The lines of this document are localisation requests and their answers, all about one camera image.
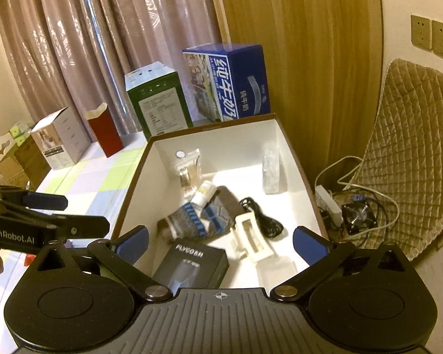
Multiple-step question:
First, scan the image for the blue milk carton box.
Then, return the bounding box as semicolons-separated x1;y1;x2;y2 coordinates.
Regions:
183;43;270;122

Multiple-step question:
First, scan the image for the wooden wardrobe panel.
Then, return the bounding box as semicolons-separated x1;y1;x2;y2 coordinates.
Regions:
221;0;382;188

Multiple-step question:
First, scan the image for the green white carton box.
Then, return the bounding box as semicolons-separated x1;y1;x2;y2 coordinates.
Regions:
125;62;193;140

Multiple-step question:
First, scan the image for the quilted tan cushion cover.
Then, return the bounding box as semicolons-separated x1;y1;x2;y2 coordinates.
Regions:
351;58;443;260

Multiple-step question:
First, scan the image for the black coiled cable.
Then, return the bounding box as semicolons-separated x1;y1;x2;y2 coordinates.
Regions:
238;196;286;241

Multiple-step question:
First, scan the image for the checkered bed sheet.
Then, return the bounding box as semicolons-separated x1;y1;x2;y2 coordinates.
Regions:
0;133;146;353

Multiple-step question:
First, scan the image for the pinkish curtain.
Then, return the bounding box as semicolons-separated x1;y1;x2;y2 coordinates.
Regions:
0;0;220;134

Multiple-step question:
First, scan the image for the clear floss pick bag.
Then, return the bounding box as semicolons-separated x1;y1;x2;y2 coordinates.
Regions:
262;145;280;194

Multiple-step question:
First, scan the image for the patterned knit sock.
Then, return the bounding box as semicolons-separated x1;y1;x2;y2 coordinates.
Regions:
157;186;245;242

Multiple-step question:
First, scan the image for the cotton swabs plastic bag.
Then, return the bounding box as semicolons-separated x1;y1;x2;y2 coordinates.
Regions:
175;149;201;201

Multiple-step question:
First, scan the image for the white product box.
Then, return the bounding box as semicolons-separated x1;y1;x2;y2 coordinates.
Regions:
31;107;91;169

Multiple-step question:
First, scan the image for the black Flyco shaver box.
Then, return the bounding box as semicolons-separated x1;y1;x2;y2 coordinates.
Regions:
153;239;229;295

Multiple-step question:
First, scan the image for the white power strip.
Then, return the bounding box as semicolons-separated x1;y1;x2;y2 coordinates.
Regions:
315;186;343;227

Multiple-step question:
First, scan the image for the small white medicine bottle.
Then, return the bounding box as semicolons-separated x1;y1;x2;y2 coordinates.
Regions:
190;180;217;209

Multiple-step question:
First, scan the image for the beige wall socket left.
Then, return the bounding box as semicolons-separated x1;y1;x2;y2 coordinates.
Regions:
411;14;432;50

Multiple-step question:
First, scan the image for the white plastic holder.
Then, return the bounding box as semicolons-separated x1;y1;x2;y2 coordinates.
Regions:
235;212;274;264

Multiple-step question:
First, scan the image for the small black fan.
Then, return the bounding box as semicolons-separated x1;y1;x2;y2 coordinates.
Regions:
342;201;377;235

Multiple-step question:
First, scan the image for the brown white cardboard storage box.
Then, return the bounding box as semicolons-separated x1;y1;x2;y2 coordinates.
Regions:
113;114;325;290

